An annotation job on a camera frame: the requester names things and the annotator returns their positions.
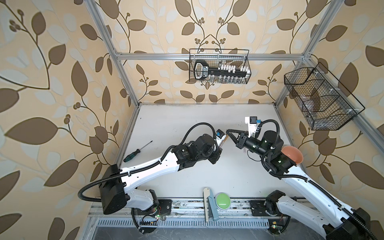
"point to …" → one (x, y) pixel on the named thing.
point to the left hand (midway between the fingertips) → (222, 147)
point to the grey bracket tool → (208, 197)
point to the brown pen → (225, 139)
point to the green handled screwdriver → (138, 151)
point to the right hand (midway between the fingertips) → (227, 133)
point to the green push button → (222, 201)
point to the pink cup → (293, 154)
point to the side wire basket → (326, 104)
